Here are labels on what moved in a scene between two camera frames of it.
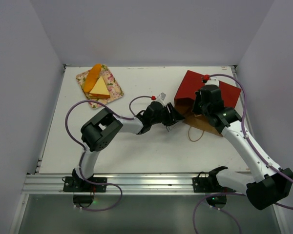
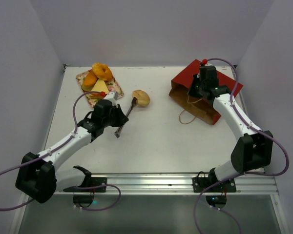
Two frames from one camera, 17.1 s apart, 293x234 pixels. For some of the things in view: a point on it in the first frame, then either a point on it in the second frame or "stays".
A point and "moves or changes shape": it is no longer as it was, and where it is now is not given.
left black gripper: x=176 y=116 to x=121 y=116
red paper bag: x=185 y=97 moves or changes shape
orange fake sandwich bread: x=99 y=89 stays
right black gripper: x=200 y=106 to x=194 y=88
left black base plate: x=75 y=184 stays
